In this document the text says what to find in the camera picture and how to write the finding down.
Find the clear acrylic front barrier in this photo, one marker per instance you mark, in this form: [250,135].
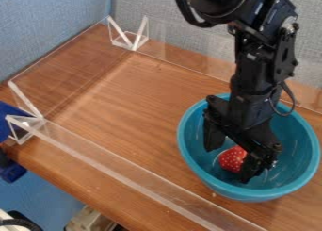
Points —
[149,185]

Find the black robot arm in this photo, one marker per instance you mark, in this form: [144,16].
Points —
[263,26]

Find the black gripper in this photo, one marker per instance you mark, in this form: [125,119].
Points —
[255,139]

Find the blue clamp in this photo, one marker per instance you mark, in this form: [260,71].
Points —
[11,170]

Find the white black object below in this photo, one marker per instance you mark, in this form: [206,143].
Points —
[13,221]

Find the clear acrylic barrier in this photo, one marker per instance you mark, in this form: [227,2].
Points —
[206,52]
[149,185]
[71,68]

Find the blue plastic bowl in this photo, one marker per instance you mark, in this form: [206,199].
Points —
[295,168]

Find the clear acrylic left barrier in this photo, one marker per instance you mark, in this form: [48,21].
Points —
[71,68]

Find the red strawberry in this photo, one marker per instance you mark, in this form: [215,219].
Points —
[231,159]

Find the clear acrylic back barrier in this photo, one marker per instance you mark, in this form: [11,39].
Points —
[206,52]

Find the grey box under table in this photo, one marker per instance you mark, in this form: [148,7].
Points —
[89,220]

